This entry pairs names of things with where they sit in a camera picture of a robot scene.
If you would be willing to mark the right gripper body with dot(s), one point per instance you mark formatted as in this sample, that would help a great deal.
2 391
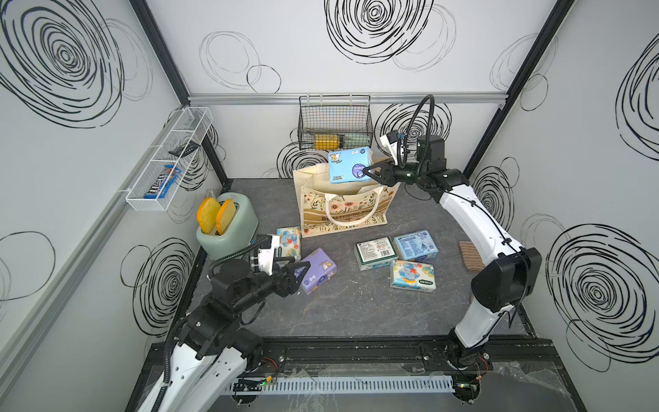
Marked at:
408 172

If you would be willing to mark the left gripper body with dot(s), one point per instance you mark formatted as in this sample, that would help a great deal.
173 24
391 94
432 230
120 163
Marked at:
260 285

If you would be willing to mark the purple tissue pack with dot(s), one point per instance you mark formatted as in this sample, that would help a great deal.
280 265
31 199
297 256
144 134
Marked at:
323 268

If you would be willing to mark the light blue tissue pack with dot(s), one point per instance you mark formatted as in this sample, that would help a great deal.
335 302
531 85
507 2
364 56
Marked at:
347 166

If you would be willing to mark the floral canvas tote bag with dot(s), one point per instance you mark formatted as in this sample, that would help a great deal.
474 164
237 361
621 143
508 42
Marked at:
327 208

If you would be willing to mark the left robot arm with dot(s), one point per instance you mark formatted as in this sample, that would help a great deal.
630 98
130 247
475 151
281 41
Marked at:
209 348

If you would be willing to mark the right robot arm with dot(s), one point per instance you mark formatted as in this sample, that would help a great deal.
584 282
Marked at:
510 270

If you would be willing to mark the floral tissue pack left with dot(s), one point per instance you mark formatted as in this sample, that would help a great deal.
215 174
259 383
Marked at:
290 243

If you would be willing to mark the floral tissue pack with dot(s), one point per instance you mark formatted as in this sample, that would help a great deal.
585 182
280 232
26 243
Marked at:
290 243
408 275

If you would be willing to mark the green item in basket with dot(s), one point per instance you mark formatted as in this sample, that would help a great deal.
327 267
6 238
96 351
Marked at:
356 140

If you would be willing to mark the mint green toaster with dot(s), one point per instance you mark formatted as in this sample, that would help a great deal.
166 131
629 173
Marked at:
240 232

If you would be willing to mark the green white tissue pack under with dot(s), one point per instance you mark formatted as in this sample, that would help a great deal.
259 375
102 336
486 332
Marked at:
373 254

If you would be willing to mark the blue labelled tissue pack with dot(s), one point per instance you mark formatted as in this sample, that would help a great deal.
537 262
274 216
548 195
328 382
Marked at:
415 247

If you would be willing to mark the right yellow toast slice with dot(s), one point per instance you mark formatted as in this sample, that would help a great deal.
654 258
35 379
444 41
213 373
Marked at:
225 216

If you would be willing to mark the yellow toast slice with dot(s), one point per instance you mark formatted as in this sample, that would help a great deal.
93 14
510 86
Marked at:
225 216
206 215

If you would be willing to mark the floral tissue pack right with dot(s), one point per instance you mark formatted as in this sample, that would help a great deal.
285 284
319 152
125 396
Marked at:
408 275

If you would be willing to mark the left yellow toast slice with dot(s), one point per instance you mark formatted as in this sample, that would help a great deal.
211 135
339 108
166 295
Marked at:
206 215

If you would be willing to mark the blue candy packet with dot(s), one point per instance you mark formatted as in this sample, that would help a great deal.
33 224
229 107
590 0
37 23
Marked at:
168 175

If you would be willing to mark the black remote on shelf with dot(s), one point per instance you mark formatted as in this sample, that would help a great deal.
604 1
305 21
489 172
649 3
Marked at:
184 150

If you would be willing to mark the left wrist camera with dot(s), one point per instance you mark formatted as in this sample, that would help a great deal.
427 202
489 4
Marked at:
262 258

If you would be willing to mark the black wire wall basket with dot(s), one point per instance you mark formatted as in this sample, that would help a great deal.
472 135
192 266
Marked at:
334 114

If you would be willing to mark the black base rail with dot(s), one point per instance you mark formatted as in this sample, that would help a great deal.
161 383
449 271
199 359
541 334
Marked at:
431 353

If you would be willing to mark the grey slotted cable duct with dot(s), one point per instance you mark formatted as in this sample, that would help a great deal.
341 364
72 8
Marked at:
342 385

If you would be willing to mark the white wire wall shelf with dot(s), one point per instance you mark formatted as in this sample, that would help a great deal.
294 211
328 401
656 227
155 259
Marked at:
189 123

